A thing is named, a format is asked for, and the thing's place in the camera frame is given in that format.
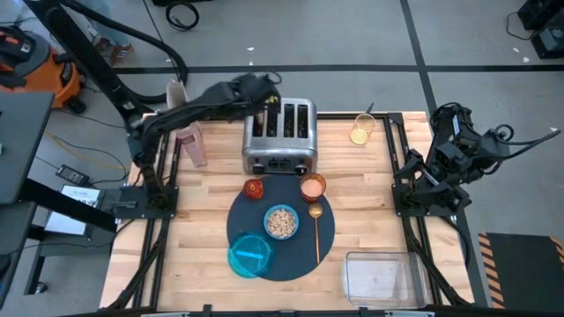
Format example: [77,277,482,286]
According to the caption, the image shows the black hazard-striped floor mat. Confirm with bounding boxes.
[478,232,564,310]

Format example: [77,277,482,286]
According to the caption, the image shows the beige cereal rings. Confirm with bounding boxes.
[267,209,297,238]

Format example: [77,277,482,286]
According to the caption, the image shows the black coiled floor cable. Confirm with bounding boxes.
[165,2,200,32]

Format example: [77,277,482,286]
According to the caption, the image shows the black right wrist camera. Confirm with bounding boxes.
[434,105,468,142]

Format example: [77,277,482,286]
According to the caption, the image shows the black vacuum hose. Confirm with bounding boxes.
[61,0,190,105]

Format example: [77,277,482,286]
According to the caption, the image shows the person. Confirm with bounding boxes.
[77,0,136,66]

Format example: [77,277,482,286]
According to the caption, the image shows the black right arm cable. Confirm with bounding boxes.
[493,124,563,153]

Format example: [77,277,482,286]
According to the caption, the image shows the clear plastic container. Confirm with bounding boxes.
[342,251,429,310]

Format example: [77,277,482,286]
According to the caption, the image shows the dark round woven placemat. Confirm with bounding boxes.
[226,174,337,283]

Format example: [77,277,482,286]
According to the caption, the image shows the red yellow apple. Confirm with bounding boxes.
[242,178,265,202]

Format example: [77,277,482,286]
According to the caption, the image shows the black equipment boxes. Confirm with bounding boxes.
[517,0,564,59]

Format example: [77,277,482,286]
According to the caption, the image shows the orange drinking glass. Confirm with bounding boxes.
[300,173,328,204]

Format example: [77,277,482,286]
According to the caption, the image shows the orange black shop vacuum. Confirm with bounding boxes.
[0,25,85,112]

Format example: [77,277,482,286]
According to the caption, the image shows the white paper sheet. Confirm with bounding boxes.
[43,185,100,237]

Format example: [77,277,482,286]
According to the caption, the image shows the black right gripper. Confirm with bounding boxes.
[393,131,472,211]

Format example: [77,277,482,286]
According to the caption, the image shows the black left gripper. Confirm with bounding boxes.
[228,72,284,117]

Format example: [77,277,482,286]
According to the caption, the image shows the black power adapter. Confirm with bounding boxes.
[56,164,92,188]

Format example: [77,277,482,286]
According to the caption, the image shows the gold spoon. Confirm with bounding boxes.
[308,202,324,265]

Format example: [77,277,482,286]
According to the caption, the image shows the black padded post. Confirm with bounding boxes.
[24,0,146,129]

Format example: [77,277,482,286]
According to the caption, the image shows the orange patterned bowl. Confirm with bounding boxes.
[263,203,301,241]

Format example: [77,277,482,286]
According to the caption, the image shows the black aluminium table frame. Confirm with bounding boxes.
[99,109,477,317]

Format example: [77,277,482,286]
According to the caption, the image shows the stainless steel four-slot toaster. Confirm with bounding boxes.
[241,96,319,176]

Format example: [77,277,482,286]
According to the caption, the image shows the dark grey desk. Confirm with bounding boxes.
[0,91,56,206]

